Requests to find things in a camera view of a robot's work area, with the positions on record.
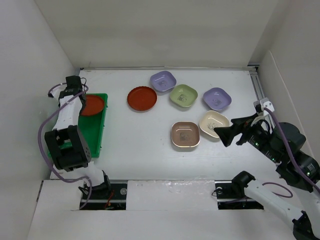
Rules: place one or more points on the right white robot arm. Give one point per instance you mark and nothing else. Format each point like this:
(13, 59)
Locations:
(301, 172)

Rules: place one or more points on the red round plate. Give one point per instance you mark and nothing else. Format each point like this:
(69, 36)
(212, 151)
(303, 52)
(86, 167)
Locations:
(93, 106)
(142, 98)

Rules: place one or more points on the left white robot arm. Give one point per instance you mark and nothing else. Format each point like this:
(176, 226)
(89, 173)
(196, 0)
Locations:
(78, 161)

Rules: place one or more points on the upper left purple square dish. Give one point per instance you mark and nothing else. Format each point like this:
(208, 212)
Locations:
(163, 81)

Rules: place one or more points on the right aluminium frame rail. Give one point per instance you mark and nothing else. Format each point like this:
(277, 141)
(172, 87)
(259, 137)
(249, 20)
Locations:
(256, 93)

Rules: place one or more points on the cream square dish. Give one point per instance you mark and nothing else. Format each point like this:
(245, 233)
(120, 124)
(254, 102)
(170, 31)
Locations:
(211, 120)

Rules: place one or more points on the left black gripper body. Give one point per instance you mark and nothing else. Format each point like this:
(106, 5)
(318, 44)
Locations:
(82, 107)

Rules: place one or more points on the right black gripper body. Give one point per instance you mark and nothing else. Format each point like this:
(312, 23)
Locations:
(258, 137)

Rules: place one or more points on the green square dish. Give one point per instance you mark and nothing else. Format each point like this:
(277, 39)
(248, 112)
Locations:
(183, 96)

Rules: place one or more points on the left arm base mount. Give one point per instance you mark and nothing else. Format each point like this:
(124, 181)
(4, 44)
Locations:
(113, 199)

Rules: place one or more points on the purple square dish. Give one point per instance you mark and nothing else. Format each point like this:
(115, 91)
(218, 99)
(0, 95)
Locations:
(217, 98)
(163, 81)

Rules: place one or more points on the right purple square dish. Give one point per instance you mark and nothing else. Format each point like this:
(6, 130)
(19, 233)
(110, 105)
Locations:
(217, 98)

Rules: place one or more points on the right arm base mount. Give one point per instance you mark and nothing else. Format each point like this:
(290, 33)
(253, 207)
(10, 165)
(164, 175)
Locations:
(228, 199)

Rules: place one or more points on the brown square dish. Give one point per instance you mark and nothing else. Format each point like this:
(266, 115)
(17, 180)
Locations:
(185, 134)

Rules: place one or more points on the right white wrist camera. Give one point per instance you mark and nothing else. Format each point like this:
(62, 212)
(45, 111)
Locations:
(263, 107)

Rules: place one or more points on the green plastic bin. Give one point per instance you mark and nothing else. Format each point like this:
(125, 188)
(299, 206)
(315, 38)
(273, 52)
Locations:
(95, 135)

